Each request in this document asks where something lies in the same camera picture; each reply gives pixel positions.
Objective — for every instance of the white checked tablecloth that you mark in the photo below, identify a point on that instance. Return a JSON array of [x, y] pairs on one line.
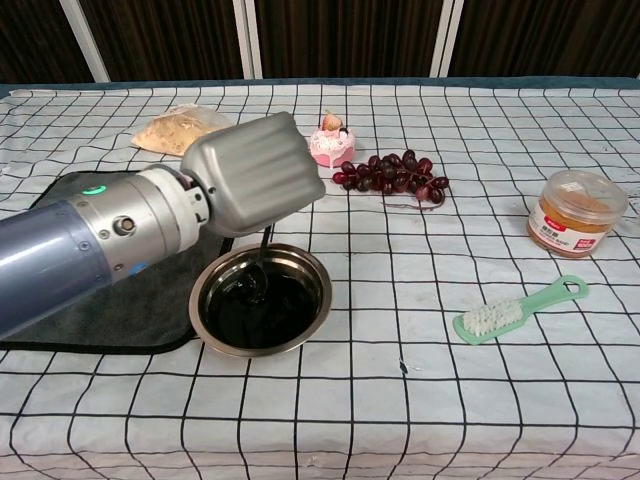
[[400, 375]]

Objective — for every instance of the dark grey cloth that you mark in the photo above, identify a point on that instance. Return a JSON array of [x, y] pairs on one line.
[[140, 305]]

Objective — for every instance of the bag of beige powder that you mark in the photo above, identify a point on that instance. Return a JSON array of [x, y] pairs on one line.
[[175, 132]]

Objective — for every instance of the metal bowl with dark liquid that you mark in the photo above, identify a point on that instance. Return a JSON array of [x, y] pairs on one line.
[[260, 300]]

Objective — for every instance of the green brush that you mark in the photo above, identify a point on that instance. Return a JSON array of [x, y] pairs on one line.
[[520, 310]]

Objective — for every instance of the bunch of red grapes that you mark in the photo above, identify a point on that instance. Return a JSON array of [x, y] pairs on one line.
[[395, 172]]

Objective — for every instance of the clear jar with red label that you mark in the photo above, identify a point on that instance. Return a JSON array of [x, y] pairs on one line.
[[575, 212]]

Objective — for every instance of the black spoon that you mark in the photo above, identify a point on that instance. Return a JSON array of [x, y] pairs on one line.
[[260, 270]]

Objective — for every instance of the pink toy cake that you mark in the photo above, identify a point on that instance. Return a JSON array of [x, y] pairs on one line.
[[332, 142]]

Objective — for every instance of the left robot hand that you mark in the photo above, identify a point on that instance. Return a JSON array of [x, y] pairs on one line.
[[257, 172]]

